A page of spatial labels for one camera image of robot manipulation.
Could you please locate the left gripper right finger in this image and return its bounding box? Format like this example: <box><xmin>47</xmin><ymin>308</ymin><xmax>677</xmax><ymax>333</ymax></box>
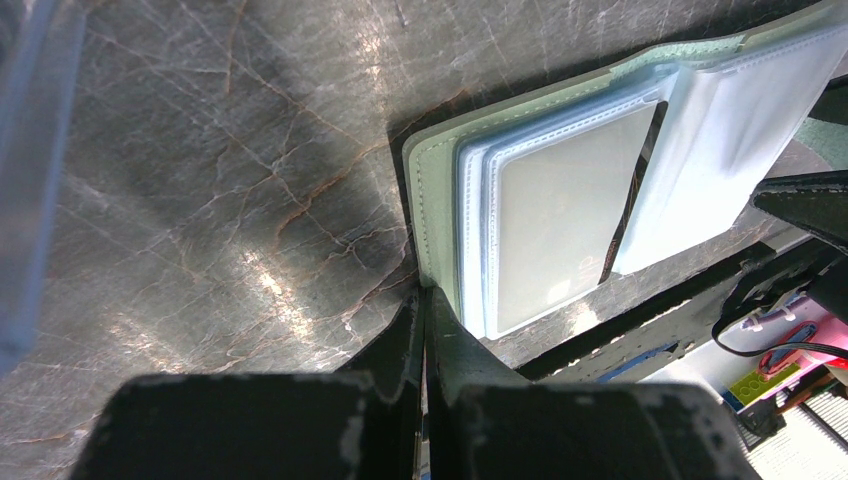
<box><xmin>423</xmin><ymin>287</ymin><xmax>756</xmax><ymax>479</ymax></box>

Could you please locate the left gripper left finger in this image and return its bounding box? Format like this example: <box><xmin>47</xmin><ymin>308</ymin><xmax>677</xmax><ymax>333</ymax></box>
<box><xmin>72</xmin><ymin>293</ymin><xmax>423</xmax><ymax>479</ymax></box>

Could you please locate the black VIP credit card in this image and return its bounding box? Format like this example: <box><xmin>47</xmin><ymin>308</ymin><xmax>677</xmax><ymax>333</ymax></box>
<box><xmin>598</xmin><ymin>101</ymin><xmax>668</xmax><ymax>285</ymax></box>

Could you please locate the clear plastic card box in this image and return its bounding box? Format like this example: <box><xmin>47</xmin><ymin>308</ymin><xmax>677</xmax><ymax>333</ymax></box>
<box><xmin>1</xmin><ymin>1</ymin><xmax>86</xmax><ymax>374</ymax></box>

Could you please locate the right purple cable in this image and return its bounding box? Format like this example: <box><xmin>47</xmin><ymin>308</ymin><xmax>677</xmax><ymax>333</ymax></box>
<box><xmin>740</xmin><ymin>304</ymin><xmax>823</xmax><ymax>333</ymax></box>

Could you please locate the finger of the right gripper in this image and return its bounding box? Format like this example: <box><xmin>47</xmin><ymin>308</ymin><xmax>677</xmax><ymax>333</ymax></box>
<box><xmin>750</xmin><ymin>170</ymin><xmax>847</xmax><ymax>255</ymax></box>

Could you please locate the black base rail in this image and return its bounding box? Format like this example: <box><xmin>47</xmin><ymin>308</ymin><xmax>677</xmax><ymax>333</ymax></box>
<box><xmin>516</xmin><ymin>238</ymin><xmax>836</xmax><ymax>386</ymax></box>

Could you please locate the green leather card holder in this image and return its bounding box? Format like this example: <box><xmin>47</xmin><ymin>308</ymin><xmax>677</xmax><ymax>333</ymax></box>
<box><xmin>402</xmin><ymin>1</ymin><xmax>847</xmax><ymax>340</ymax></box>

